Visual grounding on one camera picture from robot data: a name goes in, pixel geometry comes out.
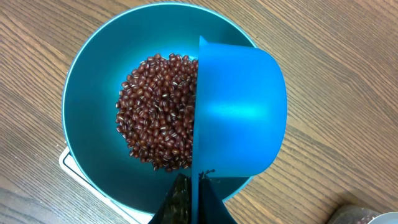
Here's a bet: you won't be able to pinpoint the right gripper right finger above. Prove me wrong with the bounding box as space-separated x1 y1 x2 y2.
198 170 237 224

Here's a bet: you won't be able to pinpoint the clear plastic food container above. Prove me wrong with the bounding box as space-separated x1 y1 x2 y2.
354 212 398 224

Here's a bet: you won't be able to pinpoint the red beans in bowl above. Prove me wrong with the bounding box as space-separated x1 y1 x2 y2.
115 54 198 172

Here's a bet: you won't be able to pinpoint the white digital kitchen scale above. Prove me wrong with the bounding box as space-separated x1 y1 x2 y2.
58 147 153 224

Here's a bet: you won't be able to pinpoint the teal metal bowl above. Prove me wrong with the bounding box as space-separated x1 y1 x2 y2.
62 2 255 214

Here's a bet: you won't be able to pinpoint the blue plastic measuring scoop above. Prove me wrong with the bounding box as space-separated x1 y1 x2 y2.
192 37 287 223

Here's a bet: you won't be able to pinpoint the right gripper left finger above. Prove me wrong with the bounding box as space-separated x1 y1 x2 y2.
149 174 192 224

